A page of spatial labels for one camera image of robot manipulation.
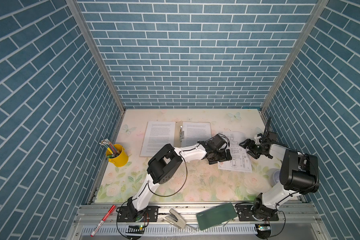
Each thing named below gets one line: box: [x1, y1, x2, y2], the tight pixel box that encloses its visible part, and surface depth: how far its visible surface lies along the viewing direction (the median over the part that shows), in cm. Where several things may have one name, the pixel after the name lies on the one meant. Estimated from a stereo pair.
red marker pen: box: [90, 205, 116, 237], surface depth 72 cm
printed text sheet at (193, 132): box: [182, 121, 212, 147], surface depth 110 cm
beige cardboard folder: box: [139, 121, 212, 157], surface depth 108 cm
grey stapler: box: [165, 208, 187, 229], surface depth 72 cm
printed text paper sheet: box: [139, 121, 176, 157], surface depth 107 cm
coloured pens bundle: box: [99, 138, 119, 158], surface depth 85 cm
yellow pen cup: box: [106, 144, 129, 167], surface depth 86 cm
